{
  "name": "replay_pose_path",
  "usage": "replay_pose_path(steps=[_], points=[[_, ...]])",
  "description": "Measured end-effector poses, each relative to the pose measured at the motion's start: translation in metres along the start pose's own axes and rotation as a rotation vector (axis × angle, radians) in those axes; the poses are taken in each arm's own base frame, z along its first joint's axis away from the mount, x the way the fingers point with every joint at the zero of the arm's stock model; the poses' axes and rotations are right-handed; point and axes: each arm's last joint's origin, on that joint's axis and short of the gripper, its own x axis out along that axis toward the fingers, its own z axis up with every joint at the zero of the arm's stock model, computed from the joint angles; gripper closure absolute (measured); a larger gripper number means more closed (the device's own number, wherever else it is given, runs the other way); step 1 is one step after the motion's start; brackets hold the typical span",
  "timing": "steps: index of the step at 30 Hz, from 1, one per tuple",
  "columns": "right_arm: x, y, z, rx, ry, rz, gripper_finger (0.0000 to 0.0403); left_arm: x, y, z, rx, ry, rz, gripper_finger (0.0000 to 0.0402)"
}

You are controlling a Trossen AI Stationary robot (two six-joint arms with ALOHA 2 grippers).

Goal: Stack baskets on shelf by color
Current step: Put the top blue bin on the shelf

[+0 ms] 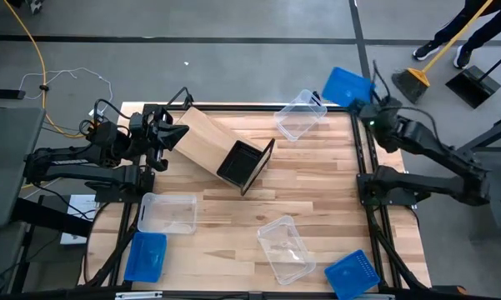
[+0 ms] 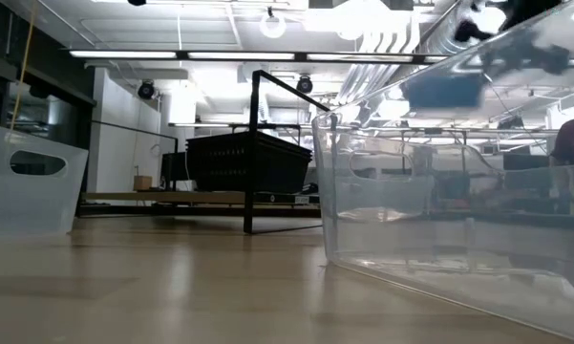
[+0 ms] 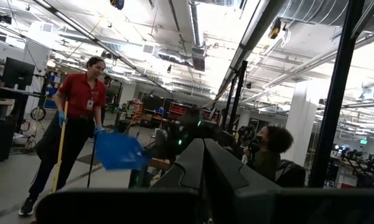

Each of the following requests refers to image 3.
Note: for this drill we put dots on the black aluminium table frame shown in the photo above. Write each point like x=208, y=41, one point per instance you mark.
x=336, y=93

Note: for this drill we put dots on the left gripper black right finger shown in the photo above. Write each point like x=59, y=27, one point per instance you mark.
x=298, y=208

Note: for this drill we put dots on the thin black pole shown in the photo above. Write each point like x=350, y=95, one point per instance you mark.
x=91, y=161

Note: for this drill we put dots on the wooden workbench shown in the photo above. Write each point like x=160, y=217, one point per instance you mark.
x=160, y=164

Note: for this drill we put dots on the black chair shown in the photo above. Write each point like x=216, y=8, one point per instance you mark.
x=291, y=174

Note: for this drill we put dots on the red storage bin rack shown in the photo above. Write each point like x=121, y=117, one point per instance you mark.
x=179, y=110

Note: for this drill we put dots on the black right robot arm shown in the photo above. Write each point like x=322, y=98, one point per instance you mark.
x=189, y=130

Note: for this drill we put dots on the black station frame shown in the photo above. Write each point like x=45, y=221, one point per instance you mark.
x=236, y=99

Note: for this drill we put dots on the black monitor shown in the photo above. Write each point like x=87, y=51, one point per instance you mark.
x=18, y=73

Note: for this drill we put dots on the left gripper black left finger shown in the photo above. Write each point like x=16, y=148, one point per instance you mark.
x=127, y=208

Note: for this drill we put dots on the person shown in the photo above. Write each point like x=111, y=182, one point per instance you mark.
x=81, y=93
x=267, y=165

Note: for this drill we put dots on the blue plastic basket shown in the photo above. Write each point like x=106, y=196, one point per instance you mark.
x=121, y=152

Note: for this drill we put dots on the black cabinet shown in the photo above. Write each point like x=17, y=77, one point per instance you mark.
x=0, y=140

